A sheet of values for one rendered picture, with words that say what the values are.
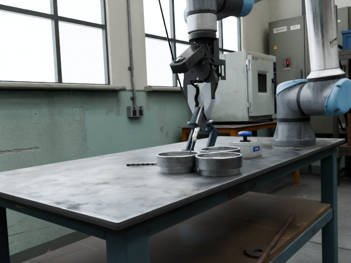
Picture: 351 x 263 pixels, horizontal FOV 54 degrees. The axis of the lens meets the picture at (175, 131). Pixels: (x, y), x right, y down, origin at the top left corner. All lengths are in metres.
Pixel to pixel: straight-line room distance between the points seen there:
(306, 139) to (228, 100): 1.97
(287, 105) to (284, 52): 3.58
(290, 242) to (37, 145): 1.72
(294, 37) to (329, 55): 3.62
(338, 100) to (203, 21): 0.52
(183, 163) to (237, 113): 2.38
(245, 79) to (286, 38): 1.84
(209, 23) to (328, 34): 0.47
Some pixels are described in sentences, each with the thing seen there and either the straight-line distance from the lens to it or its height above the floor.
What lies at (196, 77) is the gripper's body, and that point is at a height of 1.02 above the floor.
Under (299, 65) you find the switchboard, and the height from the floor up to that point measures 1.43.
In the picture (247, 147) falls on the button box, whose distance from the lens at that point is 1.00.
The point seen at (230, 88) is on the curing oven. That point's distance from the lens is 3.18.
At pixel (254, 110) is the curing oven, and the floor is 0.91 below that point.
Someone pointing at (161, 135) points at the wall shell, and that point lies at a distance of 3.14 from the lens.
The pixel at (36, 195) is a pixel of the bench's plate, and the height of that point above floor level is 0.80.
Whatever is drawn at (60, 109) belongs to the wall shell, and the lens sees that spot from 2.48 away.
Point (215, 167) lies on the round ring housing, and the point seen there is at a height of 0.82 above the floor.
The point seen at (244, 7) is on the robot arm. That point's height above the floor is 1.20.
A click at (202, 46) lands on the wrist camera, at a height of 1.10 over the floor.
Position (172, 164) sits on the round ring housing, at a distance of 0.79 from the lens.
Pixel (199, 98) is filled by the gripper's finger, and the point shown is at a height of 0.97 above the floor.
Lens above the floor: 0.95
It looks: 4 degrees down
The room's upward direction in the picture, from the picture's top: 3 degrees counter-clockwise
